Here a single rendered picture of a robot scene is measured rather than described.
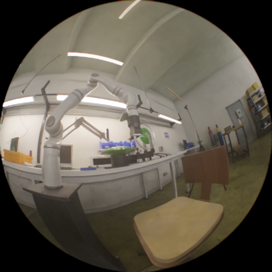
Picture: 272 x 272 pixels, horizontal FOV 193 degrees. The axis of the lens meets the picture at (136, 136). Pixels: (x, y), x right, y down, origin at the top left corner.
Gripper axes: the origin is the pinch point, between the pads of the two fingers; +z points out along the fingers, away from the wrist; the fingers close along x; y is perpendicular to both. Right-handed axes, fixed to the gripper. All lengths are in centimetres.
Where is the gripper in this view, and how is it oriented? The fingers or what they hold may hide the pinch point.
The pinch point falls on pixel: (134, 148)
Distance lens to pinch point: 42.0
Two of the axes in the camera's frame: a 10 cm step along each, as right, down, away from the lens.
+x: -4.3, 3.5, 8.3
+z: 1.7, 9.4, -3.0
